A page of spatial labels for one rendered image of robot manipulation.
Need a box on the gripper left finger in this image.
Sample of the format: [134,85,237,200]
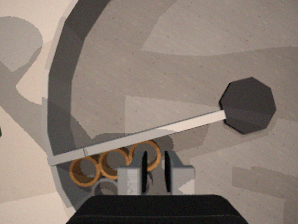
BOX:
[117,151,147,195]

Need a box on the grey metal ring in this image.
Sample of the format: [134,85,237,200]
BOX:
[142,171,153,195]
[91,175,117,196]

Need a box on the bronze bushing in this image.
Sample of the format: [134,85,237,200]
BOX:
[98,147,130,179]
[69,154,103,187]
[128,139,161,171]

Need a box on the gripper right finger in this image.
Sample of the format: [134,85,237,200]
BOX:
[165,151,195,195]

